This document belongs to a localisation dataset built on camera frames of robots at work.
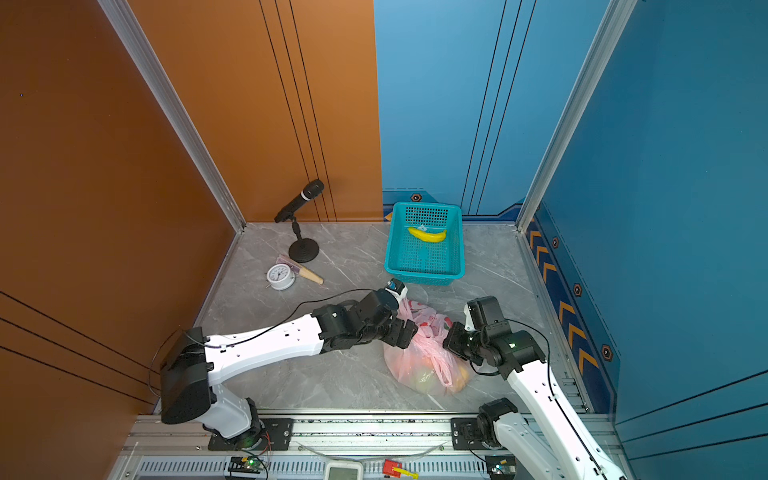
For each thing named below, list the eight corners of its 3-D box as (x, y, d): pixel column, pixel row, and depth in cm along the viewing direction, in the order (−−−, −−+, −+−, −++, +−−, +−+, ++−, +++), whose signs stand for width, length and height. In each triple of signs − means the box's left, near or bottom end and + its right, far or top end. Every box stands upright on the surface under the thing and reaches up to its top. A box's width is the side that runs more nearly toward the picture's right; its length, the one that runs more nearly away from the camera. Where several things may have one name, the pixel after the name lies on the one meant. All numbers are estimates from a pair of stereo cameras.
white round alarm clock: (267, 289, 103) (263, 283, 100) (273, 269, 108) (269, 263, 105) (292, 289, 103) (289, 283, 100) (297, 269, 108) (294, 263, 105)
